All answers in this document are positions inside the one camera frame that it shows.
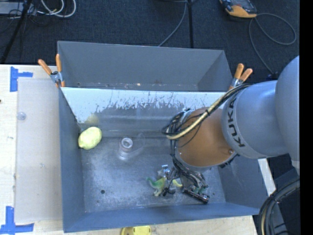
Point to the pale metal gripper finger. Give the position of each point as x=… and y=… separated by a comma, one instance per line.
x=169, y=186
x=165, y=169

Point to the small yellow toy piece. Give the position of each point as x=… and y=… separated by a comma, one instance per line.
x=177, y=183

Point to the green toy dinosaur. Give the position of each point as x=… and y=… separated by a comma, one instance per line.
x=158, y=184

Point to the grey metal bin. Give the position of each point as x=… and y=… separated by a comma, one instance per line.
x=127, y=175

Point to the yellow lemon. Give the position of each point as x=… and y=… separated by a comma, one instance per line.
x=90, y=138

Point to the pale wood flat board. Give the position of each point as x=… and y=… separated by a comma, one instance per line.
x=36, y=150

